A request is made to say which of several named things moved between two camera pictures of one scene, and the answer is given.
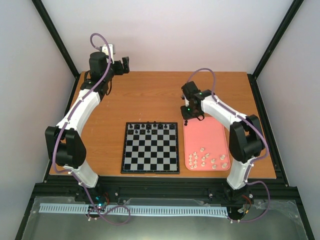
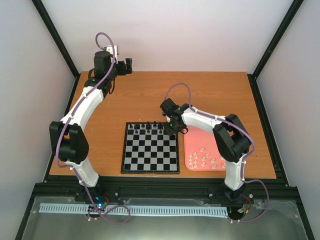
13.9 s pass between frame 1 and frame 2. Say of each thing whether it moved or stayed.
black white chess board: stayed
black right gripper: moved
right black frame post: stayed
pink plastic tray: stayed
